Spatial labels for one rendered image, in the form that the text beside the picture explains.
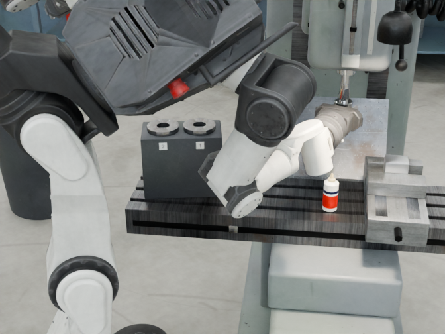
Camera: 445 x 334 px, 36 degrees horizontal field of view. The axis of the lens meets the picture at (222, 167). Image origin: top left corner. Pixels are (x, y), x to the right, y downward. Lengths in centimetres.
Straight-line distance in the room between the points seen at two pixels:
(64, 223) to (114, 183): 253
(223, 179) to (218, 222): 51
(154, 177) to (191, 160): 11
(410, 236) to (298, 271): 29
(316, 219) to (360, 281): 20
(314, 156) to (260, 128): 40
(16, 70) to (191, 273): 206
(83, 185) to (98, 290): 23
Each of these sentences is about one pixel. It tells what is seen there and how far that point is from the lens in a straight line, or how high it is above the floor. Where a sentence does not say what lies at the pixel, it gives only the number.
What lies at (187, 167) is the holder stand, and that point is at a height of 100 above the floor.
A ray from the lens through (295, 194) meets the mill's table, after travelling 196.
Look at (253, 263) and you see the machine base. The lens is 287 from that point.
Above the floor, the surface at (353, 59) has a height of 136.
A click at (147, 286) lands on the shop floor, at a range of 309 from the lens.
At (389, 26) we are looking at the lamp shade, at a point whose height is 148.
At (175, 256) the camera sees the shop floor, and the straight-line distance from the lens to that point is 326.
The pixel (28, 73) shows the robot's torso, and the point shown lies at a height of 148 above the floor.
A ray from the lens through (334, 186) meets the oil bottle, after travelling 184.
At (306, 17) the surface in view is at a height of 139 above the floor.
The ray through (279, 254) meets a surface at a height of 82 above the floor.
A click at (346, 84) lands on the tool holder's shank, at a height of 125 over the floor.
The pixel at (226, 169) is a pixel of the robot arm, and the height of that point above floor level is 125.
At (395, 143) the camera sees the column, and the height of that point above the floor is 91.
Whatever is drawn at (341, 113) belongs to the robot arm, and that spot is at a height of 120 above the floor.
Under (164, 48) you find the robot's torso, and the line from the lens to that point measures 111.
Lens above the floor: 189
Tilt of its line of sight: 28 degrees down
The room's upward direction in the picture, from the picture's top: straight up
